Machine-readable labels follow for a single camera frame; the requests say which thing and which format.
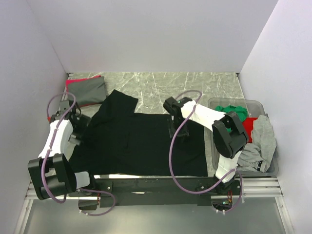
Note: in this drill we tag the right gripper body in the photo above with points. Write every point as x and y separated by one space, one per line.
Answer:
172 124

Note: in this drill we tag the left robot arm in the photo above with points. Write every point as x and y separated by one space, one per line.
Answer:
51 169

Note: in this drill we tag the red t-shirt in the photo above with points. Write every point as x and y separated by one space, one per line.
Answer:
248 124

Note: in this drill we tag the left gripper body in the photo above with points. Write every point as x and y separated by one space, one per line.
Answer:
83 123

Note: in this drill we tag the folded gray t-shirt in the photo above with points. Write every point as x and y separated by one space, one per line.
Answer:
86 91

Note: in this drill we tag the black base beam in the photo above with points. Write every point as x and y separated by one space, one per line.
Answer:
159 191

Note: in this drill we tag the black t-shirt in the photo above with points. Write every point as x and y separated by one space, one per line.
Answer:
120 141

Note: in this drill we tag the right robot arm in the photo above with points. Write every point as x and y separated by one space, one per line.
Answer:
229 136

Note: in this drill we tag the clear plastic bin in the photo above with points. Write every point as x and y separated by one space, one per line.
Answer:
254 109

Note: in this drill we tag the green t-shirt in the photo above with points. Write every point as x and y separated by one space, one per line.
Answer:
240 111

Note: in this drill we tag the aluminium rail frame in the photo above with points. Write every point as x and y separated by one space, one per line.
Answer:
262 210

